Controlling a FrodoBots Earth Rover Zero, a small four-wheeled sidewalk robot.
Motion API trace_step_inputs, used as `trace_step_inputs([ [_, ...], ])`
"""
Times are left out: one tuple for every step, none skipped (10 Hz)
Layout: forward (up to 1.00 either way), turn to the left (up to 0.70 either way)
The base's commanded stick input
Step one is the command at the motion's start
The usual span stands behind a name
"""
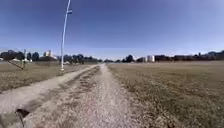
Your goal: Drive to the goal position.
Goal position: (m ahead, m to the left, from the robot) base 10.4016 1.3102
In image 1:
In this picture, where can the row of trees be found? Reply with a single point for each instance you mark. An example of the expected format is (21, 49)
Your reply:
(181, 57)
(76, 58)

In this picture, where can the grey gravel path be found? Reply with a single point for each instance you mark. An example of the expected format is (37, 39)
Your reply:
(100, 100)

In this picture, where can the white building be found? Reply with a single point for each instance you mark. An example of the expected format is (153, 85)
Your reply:
(150, 58)

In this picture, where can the tall pale pole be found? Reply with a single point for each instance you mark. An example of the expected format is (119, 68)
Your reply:
(63, 40)

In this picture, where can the dry grass field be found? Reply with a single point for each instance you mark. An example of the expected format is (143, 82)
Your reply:
(173, 86)
(23, 75)

